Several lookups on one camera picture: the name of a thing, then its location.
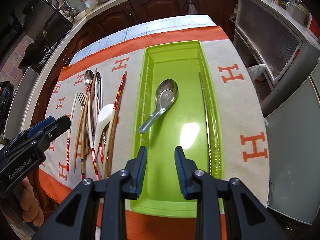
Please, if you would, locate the person's hand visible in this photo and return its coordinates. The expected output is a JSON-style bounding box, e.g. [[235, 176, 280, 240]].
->
[[20, 177, 44, 227]]

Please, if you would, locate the green plastic utensil tray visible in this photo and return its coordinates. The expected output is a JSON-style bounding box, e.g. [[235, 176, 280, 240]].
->
[[130, 41, 224, 218]]

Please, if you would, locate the small steel long spoon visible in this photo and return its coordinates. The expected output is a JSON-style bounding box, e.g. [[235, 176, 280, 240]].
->
[[96, 72, 103, 110]]

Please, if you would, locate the short steel soup spoon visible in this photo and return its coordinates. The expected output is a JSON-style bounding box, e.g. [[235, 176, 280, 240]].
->
[[138, 79, 178, 134]]

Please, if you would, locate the beige bamboo chopstick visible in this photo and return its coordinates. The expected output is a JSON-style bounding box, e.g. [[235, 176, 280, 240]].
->
[[80, 93, 88, 179]]

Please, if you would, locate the large steel spoon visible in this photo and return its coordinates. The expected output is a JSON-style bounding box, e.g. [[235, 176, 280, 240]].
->
[[84, 69, 94, 88]]

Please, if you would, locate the orange beige H-pattern cloth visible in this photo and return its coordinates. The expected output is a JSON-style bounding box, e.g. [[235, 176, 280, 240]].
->
[[37, 26, 271, 240]]

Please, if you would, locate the black wok on stove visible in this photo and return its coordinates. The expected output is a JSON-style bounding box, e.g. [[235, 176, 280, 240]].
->
[[19, 37, 47, 69]]

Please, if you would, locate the steel chopstick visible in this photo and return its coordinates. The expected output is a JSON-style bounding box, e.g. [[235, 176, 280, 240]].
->
[[199, 72, 212, 175]]

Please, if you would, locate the steel fork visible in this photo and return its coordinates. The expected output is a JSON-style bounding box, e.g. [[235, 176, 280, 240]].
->
[[77, 92, 85, 106]]

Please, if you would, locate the grey countertop cabinet appliance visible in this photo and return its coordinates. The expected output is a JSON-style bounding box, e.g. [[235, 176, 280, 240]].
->
[[235, 0, 319, 115]]

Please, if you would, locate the dark wooden chopstick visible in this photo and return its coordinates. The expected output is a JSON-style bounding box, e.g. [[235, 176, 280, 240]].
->
[[107, 109, 119, 177]]

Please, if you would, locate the white ceramic soup spoon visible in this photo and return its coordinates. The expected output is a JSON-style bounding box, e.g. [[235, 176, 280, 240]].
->
[[94, 103, 114, 150]]

